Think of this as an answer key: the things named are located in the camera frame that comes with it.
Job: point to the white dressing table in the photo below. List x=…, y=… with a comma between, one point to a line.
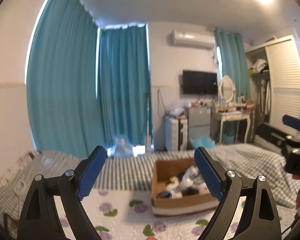
x=225, y=119

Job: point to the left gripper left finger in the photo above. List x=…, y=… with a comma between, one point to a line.
x=39, y=218

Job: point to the floral white quilt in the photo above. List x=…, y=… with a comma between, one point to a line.
x=129, y=215

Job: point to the grey mini fridge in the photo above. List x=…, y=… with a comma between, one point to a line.
x=198, y=119

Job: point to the grey checkered bedsheet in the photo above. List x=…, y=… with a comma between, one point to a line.
x=135, y=174

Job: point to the black wall television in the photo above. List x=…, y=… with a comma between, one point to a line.
x=199, y=83

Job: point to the large teal curtain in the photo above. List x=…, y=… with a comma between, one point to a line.
x=61, y=80

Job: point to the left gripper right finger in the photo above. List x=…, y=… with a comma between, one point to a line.
x=259, y=218

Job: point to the clear water jug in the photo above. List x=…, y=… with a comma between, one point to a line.
x=122, y=147

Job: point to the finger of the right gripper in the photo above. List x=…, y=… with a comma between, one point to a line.
x=291, y=122
x=273, y=135

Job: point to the white wardrobe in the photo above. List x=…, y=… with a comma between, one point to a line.
x=274, y=70

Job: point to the white cloth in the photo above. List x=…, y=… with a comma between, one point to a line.
x=190, y=182

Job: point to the blue plastic bag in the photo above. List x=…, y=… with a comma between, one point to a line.
x=203, y=141

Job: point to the white suitcase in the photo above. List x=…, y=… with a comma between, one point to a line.
x=176, y=133

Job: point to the brown cardboard box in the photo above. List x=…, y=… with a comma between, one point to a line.
x=163, y=170

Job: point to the white rolled sock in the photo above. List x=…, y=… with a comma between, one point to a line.
x=171, y=190

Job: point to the middle teal curtain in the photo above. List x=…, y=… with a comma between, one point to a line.
x=124, y=84

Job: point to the white oval vanity mirror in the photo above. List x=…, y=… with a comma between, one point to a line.
x=226, y=90

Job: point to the white air conditioner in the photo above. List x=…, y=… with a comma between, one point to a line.
x=194, y=40

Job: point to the person's right hand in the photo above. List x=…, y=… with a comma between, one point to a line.
x=296, y=177

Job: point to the right teal curtain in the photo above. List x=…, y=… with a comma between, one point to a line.
x=234, y=61

